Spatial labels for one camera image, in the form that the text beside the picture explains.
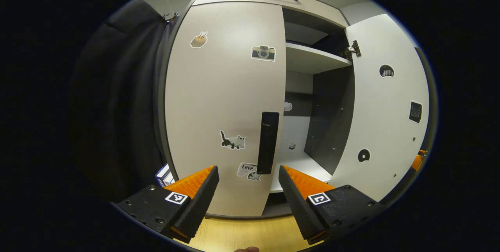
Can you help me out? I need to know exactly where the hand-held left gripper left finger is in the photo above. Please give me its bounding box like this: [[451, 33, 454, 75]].
[[111, 165, 220, 244]]

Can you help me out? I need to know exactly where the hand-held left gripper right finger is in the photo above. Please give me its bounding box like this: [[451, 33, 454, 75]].
[[278, 165, 387, 245]]

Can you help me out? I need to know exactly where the cabinet door with headphone sticker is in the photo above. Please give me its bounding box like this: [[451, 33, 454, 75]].
[[328, 14, 430, 202]]

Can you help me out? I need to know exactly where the black door handle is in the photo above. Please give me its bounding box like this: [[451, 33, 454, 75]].
[[257, 112, 280, 175]]

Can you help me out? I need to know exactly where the beige double-door shoe cabinet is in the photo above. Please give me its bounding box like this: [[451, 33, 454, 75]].
[[157, 0, 356, 219]]

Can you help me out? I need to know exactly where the cabinet door with camera sticker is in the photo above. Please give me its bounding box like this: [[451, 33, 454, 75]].
[[164, 1, 287, 217]]

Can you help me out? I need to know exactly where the white cabinet base board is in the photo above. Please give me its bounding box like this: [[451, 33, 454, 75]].
[[270, 150, 332, 194]]

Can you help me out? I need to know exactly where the metal door hinge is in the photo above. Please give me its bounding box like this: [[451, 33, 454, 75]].
[[344, 40, 362, 59]]

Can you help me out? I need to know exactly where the white cabinet shelf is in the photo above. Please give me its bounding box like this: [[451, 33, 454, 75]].
[[285, 42, 353, 75]]

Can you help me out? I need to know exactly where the small blue white box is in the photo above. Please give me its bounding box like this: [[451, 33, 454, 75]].
[[155, 163, 175, 188]]

